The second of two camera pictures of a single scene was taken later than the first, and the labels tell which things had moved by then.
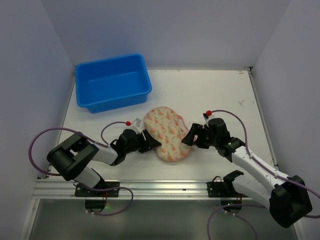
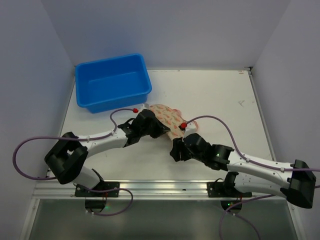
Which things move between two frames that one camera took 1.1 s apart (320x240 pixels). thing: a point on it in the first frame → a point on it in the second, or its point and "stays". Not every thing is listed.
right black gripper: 202,135 → 177,149
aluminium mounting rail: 62,190 stays
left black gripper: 146,140 → 157,129
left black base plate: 80,192 stays
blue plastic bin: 108,83 stays
